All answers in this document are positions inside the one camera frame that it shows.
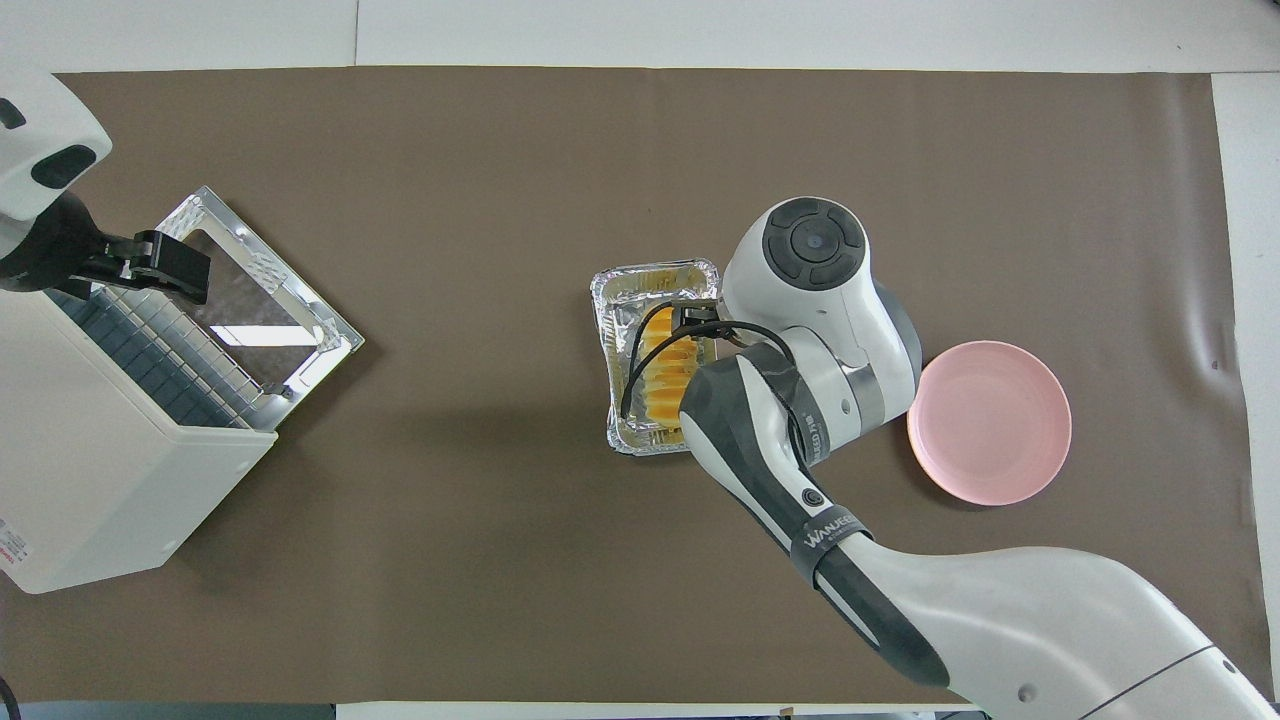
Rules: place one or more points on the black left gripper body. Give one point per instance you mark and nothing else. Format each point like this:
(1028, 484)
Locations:
(45, 250)

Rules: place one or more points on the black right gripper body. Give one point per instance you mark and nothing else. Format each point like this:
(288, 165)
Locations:
(698, 318)

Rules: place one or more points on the sliced yellow bread loaf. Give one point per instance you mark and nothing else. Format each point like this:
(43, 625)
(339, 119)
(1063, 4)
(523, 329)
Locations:
(665, 385)

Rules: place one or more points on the aluminium foil tray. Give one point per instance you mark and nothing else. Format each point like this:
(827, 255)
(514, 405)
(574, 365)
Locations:
(615, 300)

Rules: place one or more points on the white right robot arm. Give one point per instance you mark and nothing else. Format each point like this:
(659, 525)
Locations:
(1000, 620)

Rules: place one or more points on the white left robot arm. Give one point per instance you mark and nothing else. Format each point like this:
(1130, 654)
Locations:
(40, 130)

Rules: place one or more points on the glass and metal oven door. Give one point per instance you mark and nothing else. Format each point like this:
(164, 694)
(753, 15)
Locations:
(270, 300)

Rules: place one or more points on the cream toaster oven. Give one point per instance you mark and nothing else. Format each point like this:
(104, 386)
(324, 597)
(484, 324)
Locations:
(90, 480)

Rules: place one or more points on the pink round plate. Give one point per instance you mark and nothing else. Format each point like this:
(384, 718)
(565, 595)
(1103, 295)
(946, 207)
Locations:
(995, 422)

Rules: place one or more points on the brown paper table mat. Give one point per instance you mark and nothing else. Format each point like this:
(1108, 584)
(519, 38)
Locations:
(450, 550)

